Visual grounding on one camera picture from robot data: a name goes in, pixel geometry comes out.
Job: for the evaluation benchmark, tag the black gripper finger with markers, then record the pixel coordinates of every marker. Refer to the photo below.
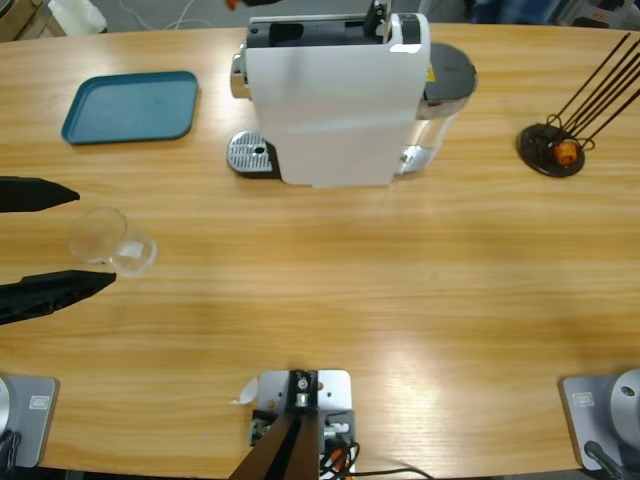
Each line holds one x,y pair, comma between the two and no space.
35,195
260,2
50,292

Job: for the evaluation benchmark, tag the clear glass cup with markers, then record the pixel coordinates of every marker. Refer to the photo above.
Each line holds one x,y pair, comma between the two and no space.
95,235

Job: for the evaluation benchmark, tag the grey coffee machine lid lever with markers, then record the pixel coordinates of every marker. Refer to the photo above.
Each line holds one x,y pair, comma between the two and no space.
376,20

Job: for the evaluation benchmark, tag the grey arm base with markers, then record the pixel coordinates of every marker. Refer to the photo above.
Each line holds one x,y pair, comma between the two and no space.
30,420
595,420

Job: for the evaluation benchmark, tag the white capsule coffee machine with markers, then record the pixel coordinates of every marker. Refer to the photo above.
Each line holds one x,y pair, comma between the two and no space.
325,100

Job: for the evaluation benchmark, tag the teal plastic tray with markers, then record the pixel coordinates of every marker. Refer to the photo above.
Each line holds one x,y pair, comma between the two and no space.
130,107

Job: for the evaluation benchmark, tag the metal drip tray grate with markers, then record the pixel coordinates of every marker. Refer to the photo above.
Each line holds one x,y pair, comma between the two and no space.
247,152

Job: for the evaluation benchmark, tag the cardboard box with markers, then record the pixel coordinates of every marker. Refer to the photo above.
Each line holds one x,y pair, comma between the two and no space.
20,20

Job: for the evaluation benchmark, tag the white plastic bag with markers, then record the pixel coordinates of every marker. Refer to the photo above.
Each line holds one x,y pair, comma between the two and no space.
75,15

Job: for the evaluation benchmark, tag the clear water tank dark lid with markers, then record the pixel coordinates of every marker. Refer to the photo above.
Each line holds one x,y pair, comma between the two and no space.
450,70

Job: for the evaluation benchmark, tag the white tape tab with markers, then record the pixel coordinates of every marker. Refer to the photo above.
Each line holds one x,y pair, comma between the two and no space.
247,392

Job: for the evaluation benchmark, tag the bystander in blue jeans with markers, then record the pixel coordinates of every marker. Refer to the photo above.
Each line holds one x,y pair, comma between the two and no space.
500,10

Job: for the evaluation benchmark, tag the white mounting block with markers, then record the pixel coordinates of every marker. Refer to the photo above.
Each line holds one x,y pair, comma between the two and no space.
332,395

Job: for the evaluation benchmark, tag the black capsule stand with rods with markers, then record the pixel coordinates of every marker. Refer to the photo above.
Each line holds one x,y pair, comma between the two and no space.
537,150

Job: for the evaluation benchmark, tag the black and orange device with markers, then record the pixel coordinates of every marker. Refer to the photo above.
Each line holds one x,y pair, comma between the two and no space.
595,20

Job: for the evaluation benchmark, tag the dark camera post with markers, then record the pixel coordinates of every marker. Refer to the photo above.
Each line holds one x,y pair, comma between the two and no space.
290,450

